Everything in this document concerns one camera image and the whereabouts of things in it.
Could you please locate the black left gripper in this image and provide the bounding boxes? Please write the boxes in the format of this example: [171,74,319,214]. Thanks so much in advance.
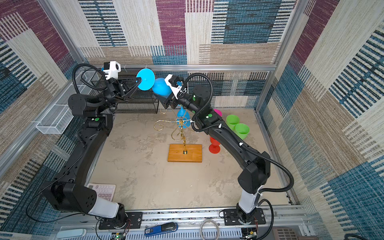
[94,82,142,119]

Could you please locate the blue wine glass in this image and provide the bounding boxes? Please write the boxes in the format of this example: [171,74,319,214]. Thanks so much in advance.
[137,69,172,97]
[177,108,191,129]

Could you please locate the magenta wine glass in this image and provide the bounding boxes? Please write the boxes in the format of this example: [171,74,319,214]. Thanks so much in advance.
[214,109,223,117]

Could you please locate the red wine glass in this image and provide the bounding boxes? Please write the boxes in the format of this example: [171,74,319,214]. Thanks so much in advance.
[209,137,221,154]

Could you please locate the green wine glass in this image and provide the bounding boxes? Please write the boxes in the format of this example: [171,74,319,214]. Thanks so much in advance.
[234,123,250,140]
[226,115,240,131]

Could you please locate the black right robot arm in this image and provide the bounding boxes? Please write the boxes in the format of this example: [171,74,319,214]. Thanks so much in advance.
[154,73,294,224]

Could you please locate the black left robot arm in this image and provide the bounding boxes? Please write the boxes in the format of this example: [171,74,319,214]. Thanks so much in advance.
[36,61,142,229]

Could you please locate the wooden rack base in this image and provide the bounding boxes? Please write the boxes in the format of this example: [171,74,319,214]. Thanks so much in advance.
[168,144,203,163]

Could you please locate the black mesh shelf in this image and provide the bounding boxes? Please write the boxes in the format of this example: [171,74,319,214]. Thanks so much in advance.
[84,67,159,114]

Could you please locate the white pink calculator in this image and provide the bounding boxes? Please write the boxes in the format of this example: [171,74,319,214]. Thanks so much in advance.
[87,183,116,202]

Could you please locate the blue black stapler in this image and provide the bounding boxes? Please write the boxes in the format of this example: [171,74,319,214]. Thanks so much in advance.
[144,222,179,237]

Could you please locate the light blue flat device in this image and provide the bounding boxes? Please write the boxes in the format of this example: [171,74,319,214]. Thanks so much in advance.
[56,229,87,240]

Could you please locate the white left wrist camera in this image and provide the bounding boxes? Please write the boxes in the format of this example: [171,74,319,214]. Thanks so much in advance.
[102,61,121,80]

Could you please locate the gold wire glass rack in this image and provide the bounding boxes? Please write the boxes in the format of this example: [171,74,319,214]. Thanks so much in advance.
[154,107,187,145]

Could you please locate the white wire basket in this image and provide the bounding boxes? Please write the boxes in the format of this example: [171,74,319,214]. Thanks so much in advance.
[36,70,98,135]

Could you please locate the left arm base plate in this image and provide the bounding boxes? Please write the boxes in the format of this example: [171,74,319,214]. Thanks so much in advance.
[98,212,143,230]

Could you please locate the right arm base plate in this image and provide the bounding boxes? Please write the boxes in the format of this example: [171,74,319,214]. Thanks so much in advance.
[223,208,266,226]

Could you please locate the grey coiled cable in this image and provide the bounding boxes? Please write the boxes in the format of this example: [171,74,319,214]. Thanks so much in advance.
[200,219,221,240]

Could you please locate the aluminium mounting rail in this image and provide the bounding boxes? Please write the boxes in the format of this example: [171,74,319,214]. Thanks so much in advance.
[50,204,315,240]

